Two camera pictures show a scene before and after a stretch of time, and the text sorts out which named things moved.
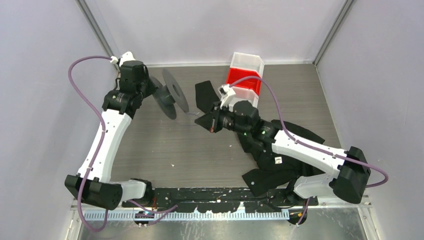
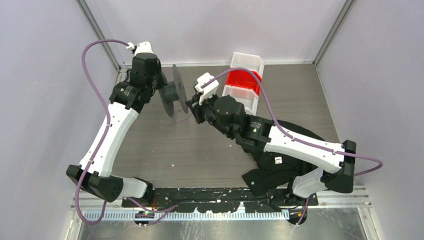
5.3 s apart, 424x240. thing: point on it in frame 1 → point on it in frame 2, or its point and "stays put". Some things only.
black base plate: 224,200 stays put
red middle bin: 234,74 stays put
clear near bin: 243,94 stays put
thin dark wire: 195,114 → 184,119
